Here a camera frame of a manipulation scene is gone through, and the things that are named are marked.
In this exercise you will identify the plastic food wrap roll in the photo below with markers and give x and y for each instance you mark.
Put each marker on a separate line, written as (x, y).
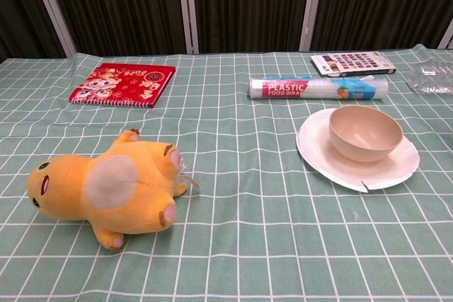
(283, 89)

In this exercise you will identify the white paper plate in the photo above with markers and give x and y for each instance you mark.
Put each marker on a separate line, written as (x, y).
(318, 153)

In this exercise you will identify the green white grid tablecloth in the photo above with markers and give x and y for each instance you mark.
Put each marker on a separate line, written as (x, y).
(247, 245)

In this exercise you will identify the red spiral calendar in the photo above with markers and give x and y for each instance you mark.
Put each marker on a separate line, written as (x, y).
(120, 84)

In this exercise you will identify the yellow plush toy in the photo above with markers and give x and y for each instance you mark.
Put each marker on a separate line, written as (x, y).
(117, 189)

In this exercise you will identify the white card box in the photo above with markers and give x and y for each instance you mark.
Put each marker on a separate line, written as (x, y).
(354, 62)

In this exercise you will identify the clear plastic water bottle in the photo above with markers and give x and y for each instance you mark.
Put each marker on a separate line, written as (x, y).
(431, 77)

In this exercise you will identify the white partition post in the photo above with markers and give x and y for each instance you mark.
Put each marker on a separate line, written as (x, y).
(447, 38)
(188, 8)
(52, 8)
(312, 6)

